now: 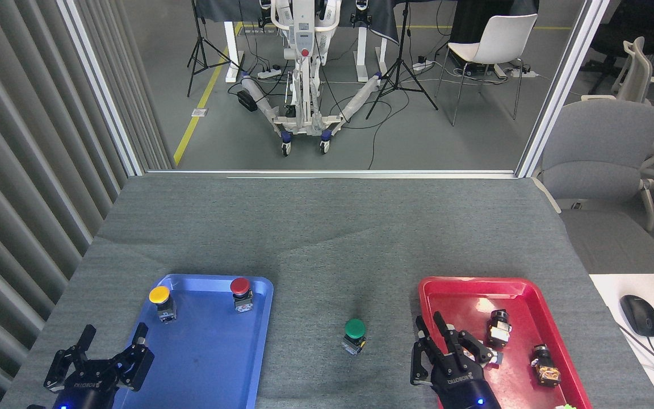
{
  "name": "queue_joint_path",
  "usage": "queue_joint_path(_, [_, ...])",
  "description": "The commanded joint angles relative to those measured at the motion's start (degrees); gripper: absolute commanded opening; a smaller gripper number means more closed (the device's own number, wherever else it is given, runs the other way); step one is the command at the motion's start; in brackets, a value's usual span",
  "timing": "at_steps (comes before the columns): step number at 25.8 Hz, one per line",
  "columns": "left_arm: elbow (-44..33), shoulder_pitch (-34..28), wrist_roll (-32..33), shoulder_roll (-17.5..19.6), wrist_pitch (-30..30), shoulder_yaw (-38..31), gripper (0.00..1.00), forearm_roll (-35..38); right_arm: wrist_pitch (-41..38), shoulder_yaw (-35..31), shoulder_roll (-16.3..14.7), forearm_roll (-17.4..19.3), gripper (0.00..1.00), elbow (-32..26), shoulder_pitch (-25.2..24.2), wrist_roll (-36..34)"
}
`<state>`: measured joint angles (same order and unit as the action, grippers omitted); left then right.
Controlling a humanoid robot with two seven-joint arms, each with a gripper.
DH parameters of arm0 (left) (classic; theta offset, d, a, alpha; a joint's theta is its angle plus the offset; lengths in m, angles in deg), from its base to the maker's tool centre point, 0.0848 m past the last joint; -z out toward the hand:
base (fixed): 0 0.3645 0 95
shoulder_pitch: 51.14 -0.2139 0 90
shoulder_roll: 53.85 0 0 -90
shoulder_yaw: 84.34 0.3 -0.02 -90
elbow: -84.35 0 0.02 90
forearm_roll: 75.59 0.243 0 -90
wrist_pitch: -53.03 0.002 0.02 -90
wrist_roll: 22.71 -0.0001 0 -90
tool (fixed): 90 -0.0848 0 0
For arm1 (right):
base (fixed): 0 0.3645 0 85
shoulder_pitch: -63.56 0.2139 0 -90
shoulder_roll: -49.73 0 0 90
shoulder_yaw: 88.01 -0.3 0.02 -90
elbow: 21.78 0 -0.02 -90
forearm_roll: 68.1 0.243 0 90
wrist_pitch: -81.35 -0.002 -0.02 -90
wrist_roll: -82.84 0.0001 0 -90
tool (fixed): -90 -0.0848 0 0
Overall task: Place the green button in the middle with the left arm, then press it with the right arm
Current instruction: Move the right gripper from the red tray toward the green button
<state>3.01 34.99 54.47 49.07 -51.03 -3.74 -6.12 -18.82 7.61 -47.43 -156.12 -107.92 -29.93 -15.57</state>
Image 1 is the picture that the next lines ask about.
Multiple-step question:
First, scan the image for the silver frame post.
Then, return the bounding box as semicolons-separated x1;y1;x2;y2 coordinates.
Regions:
57;0;146;177
515;0;611;178

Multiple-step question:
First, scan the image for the blue plastic tray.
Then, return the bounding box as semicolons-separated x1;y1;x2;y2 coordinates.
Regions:
100;274;275;409

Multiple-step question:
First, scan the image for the black office chair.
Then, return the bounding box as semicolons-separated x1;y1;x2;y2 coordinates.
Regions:
580;0;654;94

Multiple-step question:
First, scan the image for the black draped table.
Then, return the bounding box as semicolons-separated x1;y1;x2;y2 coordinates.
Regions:
451;0;539;45

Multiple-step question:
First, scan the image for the green push button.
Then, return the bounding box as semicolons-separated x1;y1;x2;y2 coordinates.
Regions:
342;318;367;356

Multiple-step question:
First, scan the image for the white side table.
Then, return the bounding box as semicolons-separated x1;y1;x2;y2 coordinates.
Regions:
589;274;654;409

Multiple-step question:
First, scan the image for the silver frame rail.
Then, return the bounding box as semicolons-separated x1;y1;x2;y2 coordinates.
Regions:
145;169;518;180

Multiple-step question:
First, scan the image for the black tripod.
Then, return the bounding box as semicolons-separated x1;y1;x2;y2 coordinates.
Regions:
366;0;439;120
187;0;242;97

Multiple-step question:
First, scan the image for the black knob selector switch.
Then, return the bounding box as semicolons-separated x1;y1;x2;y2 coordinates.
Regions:
486;310;513;348

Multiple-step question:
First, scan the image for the white plastic chair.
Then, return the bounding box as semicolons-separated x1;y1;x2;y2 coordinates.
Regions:
436;14;539;127

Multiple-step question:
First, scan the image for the red push button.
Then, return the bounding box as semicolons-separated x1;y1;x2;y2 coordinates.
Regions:
230;277;254;314

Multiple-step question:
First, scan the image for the white desk with black cloth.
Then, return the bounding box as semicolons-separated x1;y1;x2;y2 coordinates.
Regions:
194;0;401;83

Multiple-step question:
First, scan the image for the white frame office chair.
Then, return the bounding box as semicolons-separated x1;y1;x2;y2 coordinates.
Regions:
611;37;654;240

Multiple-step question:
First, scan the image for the yellow push button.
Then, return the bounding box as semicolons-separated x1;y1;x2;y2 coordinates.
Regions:
149;286;178;323

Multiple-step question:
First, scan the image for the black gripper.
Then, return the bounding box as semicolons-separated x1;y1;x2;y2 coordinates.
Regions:
43;323;156;409
410;311;501;409

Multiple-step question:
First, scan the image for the white stand on wheels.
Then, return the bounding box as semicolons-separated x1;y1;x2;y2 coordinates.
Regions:
240;0;384;157

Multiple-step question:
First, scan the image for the black computer mouse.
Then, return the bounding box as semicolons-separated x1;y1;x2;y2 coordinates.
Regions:
621;295;654;338

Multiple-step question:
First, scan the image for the grey office chair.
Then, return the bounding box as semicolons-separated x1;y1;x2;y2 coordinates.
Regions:
533;99;654;274

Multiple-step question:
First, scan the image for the black orange selector switch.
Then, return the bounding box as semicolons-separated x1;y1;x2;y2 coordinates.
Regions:
530;343;561;387

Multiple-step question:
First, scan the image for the red plastic tray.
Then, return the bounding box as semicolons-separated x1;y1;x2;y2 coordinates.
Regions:
418;277;593;409

